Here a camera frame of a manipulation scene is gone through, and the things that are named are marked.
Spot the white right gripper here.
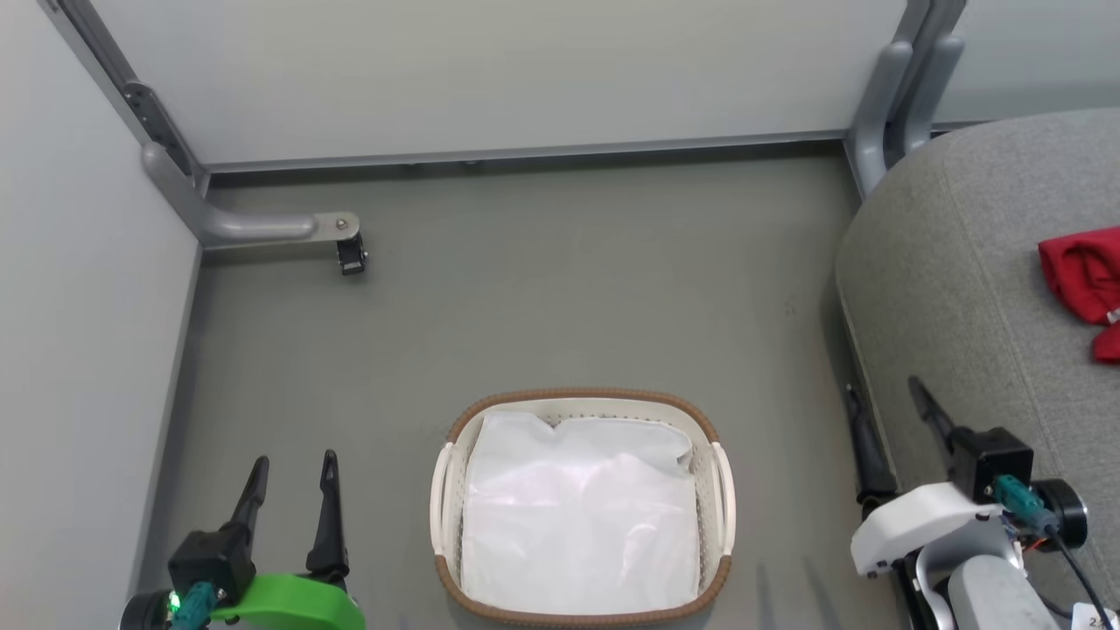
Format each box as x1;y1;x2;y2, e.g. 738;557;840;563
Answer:
844;375;1005;630

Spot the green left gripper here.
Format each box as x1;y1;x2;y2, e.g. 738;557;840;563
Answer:
208;451;368;630

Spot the red and white jersey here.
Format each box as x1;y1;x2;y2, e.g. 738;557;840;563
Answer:
1038;226;1120;364

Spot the grey fabric sofa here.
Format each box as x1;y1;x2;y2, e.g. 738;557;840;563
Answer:
834;109;1120;630

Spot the white laundry basket brown rim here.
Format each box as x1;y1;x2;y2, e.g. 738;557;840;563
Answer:
429;388;738;627

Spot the grey metal foot with plate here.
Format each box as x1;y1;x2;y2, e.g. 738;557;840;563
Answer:
142;143;361;249

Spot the white cloth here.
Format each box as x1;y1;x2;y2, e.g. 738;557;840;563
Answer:
461;411;701;615

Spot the grey curved partition foot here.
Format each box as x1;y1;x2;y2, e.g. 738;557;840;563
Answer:
892;33;965;158
847;41;913;198

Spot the right teal plug cable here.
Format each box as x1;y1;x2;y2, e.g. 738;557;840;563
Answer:
993;475;1105;613

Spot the teal plug cable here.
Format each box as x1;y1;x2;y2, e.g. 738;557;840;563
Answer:
171;582;218;630
993;475;1105;613

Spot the left teal plug cable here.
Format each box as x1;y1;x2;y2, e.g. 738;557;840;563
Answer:
171;582;218;630

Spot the plain grey metal post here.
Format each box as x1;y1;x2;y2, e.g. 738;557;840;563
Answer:
892;0;968;45

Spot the grey metal bottom rail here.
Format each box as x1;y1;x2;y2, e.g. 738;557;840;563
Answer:
203;131;848;174

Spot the grey metal post with hinge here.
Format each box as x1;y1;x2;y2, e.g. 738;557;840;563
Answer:
39;0;211;193

